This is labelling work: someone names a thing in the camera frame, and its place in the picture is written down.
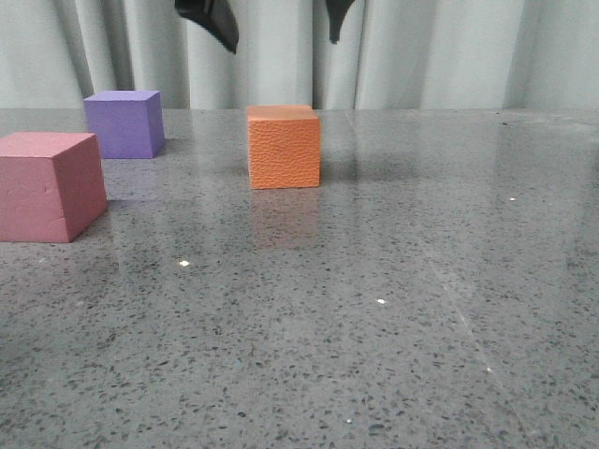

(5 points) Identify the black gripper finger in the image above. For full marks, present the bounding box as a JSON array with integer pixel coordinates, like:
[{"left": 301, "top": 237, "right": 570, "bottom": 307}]
[
  {"left": 175, "top": 0, "right": 240, "bottom": 54},
  {"left": 325, "top": 0, "right": 355, "bottom": 44}
]

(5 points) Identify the orange textured foam cube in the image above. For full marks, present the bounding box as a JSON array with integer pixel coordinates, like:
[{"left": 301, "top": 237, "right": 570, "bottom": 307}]
[{"left": 246, "top": 105, "right": 321, "bottom": 189}]

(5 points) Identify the purple foam cube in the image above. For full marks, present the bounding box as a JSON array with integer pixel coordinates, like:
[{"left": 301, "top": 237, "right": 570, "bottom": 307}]
[{"left": 83, "top": 90, "right": 166, "bottom": 159}]

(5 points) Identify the pale green pleated curtain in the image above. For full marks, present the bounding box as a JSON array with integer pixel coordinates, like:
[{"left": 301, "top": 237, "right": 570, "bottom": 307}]
[{"left": 1, "top": 1, "right": 598, "bottom": 109}]

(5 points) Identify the pink foam cube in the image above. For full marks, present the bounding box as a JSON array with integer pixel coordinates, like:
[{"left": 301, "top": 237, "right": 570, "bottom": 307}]
[{"left": 1, "top": 132, "right": 108, "bottom": 243}]

